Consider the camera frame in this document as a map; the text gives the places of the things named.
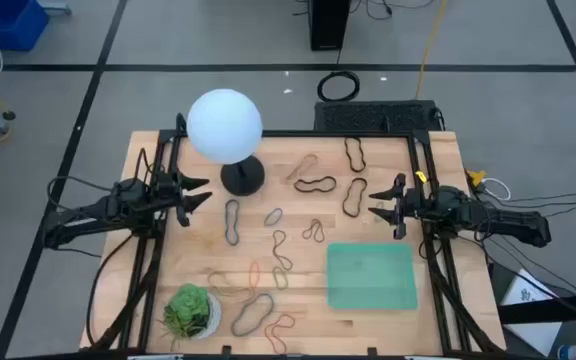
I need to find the blue plastic crate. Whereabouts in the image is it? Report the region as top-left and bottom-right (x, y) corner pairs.
(0, 0), (51, 52)

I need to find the wide blue rubber band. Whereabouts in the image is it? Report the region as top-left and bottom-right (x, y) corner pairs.
(230, 292), (275, 338)

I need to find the translucent teal plastic bin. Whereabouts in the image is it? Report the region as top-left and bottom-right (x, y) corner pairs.
(326, 242), (419, 311)

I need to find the small green rubber band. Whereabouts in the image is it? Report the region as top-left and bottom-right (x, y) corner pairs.
(271, 266), (290, 291)

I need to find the black perforated metal box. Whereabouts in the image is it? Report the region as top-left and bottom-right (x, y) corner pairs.
(313, 99), (442, 133)

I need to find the white globe lamp black base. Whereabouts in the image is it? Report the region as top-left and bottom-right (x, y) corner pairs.
(186, 88), (267, 197)

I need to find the black frame cable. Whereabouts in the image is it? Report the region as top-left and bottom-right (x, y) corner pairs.
(85, 232), (137, 346)

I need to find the dark blue rubber band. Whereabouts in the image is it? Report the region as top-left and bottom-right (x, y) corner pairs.
(224, 198), (241, 247)

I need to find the coiled black cable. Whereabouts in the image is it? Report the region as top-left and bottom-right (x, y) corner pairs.
(316, 70), (361, 103)

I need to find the red rubber band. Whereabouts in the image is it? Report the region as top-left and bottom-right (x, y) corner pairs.
(263, 313), (297, 355)

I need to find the yellow cable connector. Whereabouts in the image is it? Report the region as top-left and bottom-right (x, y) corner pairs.
(466, 168), (488, 189)

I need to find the brown rubber band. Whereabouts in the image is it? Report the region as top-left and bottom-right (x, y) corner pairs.
(301, 218), (326, 244)

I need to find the thin dark rubber band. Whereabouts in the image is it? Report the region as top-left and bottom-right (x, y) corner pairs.
(271, 229), (294, 272)

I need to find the black flat bar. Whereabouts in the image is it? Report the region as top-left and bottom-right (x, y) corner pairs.
(496, 291), (576, 326)

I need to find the black rubber band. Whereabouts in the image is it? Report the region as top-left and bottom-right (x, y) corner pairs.
(344, 136), (368, 174)
(341, 177), (369, 219)
(293, 175), (338, 195)

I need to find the black cable tangle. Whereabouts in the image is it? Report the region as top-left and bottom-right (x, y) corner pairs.
(350, 0), (437, 22)

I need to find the orange rubber band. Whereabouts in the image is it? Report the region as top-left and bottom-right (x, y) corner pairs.
(247, 259), (262, 291)

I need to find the white cable loop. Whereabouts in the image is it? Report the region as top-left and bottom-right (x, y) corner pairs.
(482, 177), (513, 202)

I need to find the yellow hanging cable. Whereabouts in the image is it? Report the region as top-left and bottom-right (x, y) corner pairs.
(414, 0), (450, 100)

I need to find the small blue rubber band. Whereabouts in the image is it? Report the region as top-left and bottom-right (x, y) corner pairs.
(263, 207), (284, 227)

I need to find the white cardboard box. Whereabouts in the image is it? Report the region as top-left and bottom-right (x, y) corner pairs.
(499, 268), (564, 357)

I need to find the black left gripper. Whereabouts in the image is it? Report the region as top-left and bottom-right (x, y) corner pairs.
(150, 169), (214, 227)

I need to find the black computer tower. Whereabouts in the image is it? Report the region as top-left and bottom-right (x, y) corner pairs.
(309, 0), (352, 52)

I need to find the thin tan rubber band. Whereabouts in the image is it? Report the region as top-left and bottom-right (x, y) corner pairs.
(206, 269), (255, 303)

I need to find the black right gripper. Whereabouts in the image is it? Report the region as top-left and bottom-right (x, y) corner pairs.
(367, 172), (432, 240)

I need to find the green succulent in white pot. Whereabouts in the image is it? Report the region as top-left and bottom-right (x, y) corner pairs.
(160, 282), (224, 351)

